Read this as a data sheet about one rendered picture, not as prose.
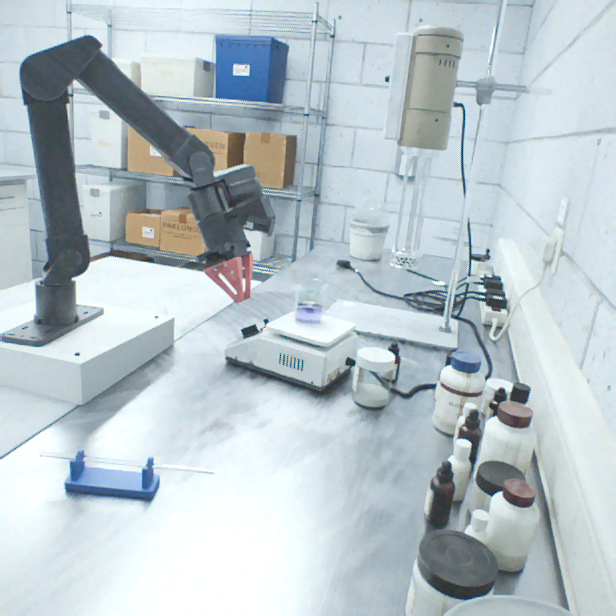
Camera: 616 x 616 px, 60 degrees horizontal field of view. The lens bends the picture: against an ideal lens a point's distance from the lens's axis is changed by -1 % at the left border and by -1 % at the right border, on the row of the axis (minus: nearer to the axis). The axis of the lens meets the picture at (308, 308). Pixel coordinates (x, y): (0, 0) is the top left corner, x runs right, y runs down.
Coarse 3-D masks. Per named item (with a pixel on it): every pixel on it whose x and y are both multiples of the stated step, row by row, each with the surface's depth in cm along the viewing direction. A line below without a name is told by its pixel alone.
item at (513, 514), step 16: (512, 480) 54; (496, 496) 55; (512, 496) 52; (528, 496) 52; (496, 512) 53; (512, 512) 52; (528, 512) 52; (496, 528) 53; (512, 528) 52; (528, 528) 52; (496, 544) 54; (512, 544) 53; (528, 544) 53; (512, 560) 53
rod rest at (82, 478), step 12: (72, 468) 59; (84, 468) 62; (96, 468) 62; (144, 468) 59; (72, 480) 59; (84, 480) 60; (96, 480) 60; (108, 480) 60; (120, 480) 60; (132, 480) 61; (144, 480) 59; (156, 480) 61; (96, 492) 59; (108, 492) 59; (120, 492) 59; (132, 492) 59; (144, 492) 59
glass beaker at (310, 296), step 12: (300, 276) 93; (312, 276) 94; (300, 288) 90; (312, 288) 90; (324, 288) 91; (300, 300) 91; (312, 300) 90; (324, 300) 92; (300, 312) 91; (312, 312) 91; (312, 324) 92
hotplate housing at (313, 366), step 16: (256, 336) 92; (272, 336) 91; (352, 336) 95; (224, 352) 96; (240, 352) 93; (256, 352) 92; (272, 352) 90; (288, 352) 89; (304, 352) 87; (320, 352) 86; (336, 352) 89; (352, 352) 95; (256, 368) 93; (272, 368) 91; (288, 368) 89; (304, 368) 88; (320, 368) 86; (336, 368) 90; (304, 384) 89; (320, 384) 87
